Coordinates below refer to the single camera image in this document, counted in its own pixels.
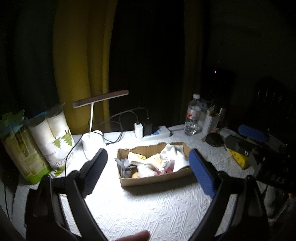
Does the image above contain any grey knitted glove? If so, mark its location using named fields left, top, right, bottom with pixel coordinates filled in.
left=115, top=158, right=137, bottom=178

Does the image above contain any cotton swab bag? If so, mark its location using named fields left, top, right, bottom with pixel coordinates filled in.
left=144, top=153, right=171, bottom=173

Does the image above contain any white bubble wrap piece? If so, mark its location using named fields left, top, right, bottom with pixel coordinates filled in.
left=137, top=164, right=159, bottom=178

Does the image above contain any pink plush toy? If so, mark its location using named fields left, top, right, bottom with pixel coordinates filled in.
left=163, top=167, right=173, bottom=174

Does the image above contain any tissue pack with cartoon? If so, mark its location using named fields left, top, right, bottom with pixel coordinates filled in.
left=127, top=152, right=147, bottom=166

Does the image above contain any operator hand fingertip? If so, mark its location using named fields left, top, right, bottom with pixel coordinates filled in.
left=116, top=230, right=150, bottom=241

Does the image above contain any black round dish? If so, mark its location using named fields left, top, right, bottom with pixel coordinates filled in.
left=206, top=133, right=224, bottom=147

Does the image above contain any yellow plastic bag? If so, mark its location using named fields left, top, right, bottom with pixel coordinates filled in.
left=228, top=149, right=249, bottom=170

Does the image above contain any white desk lamp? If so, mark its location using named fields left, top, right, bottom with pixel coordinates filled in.
left=72, top=89, right=130, bottom=158

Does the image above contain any white perforated storage basket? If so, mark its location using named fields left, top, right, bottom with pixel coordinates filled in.
left=201, top=106, right=220, bottom=134

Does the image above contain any clear plastic water bottle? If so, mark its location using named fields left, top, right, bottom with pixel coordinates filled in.
left=184, top=93, right=202, bottom=136

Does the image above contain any white paper cup pack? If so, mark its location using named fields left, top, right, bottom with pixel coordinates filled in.
left=26, top=104, right=75, bottom=176

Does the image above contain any white power strip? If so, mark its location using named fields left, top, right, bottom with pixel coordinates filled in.
left=143, top=126, right=171, bottom=140

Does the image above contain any white power adapter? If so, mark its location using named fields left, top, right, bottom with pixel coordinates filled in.
left=134, top=121, right=144, bottom=138

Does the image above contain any black power adapter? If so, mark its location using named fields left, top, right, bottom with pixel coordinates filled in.
left=142, top=118, right=153, bottom=136

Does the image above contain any green paper cup pack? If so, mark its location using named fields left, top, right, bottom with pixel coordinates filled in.
left=1, top=111, right=51, bottom=184

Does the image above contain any yellow curtain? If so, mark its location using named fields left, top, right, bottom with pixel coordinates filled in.
left=53, top=1, right=117, bottom=135

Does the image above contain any black lamp cable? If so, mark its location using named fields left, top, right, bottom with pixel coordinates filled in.
left=63, top=107, right=150, bottom=176

